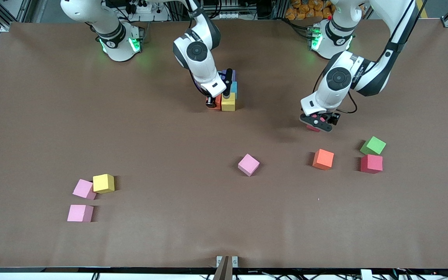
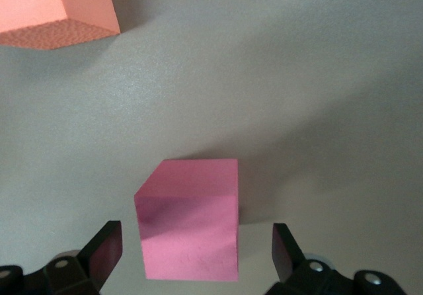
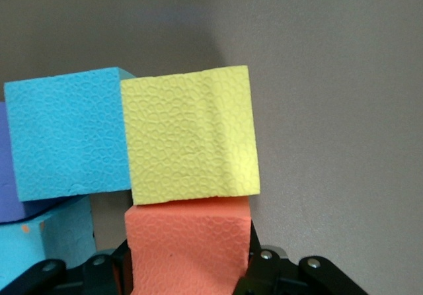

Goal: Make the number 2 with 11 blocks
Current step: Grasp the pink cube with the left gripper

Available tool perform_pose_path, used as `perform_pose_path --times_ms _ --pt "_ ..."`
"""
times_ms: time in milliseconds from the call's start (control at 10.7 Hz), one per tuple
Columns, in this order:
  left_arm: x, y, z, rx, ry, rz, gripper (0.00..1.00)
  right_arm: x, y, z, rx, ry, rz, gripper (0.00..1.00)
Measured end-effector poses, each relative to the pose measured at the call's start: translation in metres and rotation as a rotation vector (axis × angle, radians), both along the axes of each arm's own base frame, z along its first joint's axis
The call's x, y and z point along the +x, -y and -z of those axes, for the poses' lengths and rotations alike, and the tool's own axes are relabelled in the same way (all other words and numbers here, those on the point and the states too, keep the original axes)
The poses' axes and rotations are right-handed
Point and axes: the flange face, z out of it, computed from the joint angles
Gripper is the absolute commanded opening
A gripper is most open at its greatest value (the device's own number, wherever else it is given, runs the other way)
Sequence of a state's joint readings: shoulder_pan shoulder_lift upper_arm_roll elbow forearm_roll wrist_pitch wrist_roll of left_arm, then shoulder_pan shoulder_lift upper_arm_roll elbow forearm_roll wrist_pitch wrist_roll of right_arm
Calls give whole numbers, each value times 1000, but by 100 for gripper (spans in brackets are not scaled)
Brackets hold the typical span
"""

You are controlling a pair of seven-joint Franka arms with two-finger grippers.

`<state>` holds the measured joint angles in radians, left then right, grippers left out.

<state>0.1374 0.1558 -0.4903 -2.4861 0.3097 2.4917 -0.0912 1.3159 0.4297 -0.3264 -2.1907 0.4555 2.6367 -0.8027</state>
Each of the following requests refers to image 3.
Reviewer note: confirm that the orange foam cube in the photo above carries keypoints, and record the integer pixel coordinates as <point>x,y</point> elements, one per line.
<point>188,248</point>

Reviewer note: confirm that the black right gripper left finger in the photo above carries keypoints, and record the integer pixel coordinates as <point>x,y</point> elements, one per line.
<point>49,275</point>

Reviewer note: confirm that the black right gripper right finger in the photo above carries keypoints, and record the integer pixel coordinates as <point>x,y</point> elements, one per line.
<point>297,278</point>

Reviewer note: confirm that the light blue foam cube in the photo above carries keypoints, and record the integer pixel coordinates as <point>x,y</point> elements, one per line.
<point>66,136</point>

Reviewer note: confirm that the purple foam cube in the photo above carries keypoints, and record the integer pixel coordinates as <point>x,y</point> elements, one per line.
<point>8,192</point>

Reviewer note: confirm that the brown table cover sheet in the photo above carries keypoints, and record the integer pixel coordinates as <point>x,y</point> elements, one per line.
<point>330,109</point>

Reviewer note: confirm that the yellow foam cube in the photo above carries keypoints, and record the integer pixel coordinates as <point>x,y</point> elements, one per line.
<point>188,136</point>

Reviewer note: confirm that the light blue cube orange speck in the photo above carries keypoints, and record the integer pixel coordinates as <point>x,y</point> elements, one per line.
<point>62,235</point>

